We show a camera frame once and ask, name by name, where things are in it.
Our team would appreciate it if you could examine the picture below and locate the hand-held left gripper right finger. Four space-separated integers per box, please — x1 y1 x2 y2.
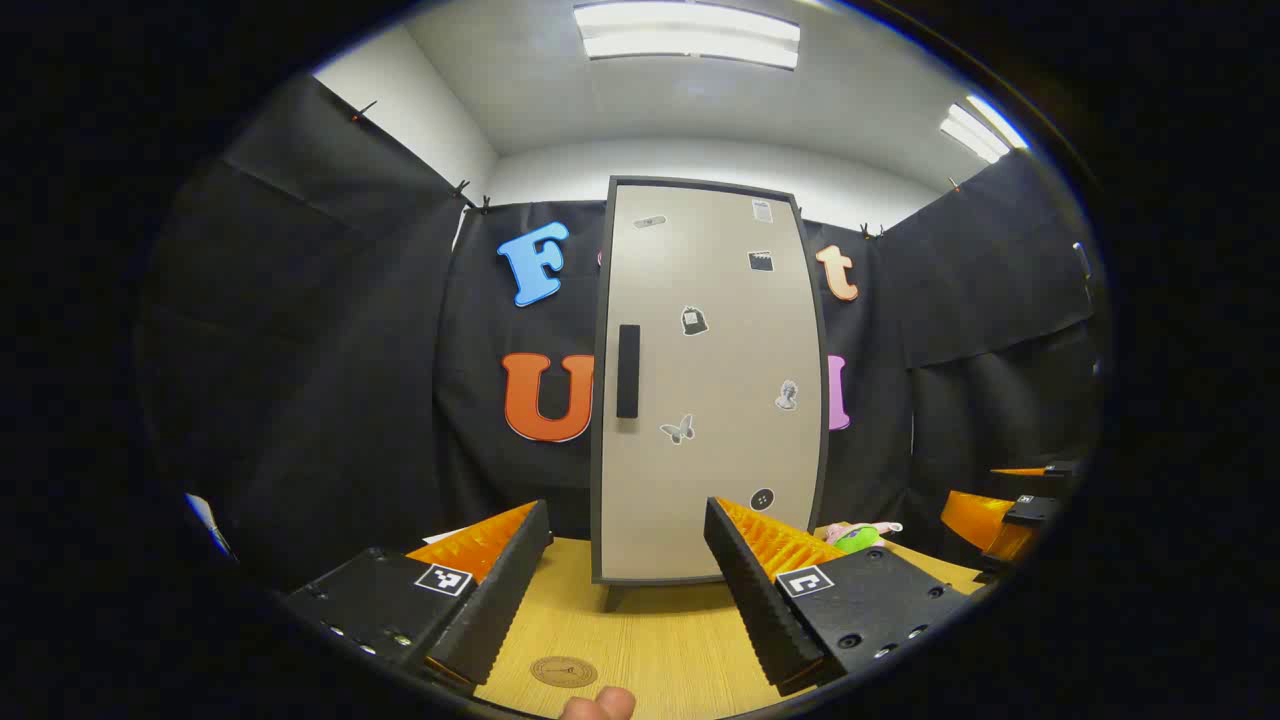
704 496 976 698

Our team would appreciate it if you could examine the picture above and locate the beige cabinet door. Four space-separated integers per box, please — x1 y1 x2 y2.
590 176 831 586

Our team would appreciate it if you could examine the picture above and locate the small ceiling light panel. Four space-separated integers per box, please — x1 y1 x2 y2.
938 93 1031 164

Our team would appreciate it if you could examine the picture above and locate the round brown coaster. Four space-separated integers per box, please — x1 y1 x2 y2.
530 656 599 689

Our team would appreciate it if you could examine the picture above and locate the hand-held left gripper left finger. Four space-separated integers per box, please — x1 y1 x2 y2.
283 500 554 691

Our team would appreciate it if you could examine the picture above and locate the black door handle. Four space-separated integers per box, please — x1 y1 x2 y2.
616 324 641 419

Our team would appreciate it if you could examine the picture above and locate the green and pink plush toy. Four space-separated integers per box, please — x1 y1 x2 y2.
825 521 904 554

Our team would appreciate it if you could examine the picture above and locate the black backdrop cloth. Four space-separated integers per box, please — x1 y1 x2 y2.
135 72 1106 591

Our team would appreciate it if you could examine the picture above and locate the large ceiling light panel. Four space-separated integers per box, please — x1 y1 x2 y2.
573 2 802 71

